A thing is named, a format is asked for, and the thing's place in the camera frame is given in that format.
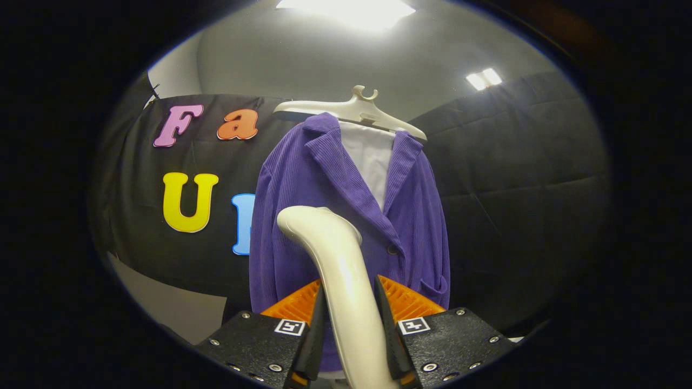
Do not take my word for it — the purple corduroy jacket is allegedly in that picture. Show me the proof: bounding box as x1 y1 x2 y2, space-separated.
249 112 451 373

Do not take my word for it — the grey cabinet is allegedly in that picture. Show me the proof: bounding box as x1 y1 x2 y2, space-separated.
108 251 228 345

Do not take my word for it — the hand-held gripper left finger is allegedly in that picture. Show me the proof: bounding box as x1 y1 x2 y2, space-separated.
195 279 326 389

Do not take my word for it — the white hanging board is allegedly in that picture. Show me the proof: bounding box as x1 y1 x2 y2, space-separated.
319 120 396 381

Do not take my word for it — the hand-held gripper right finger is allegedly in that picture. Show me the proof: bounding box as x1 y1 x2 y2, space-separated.
375 275 516 389

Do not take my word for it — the large ceiling light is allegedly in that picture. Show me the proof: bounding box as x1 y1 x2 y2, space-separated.
276 0 416 30

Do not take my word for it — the white clothes hanger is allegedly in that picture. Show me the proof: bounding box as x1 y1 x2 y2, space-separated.
273 85 428 142

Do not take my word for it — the double panel ceiling light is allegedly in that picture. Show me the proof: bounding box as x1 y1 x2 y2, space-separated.
466 68 503 91

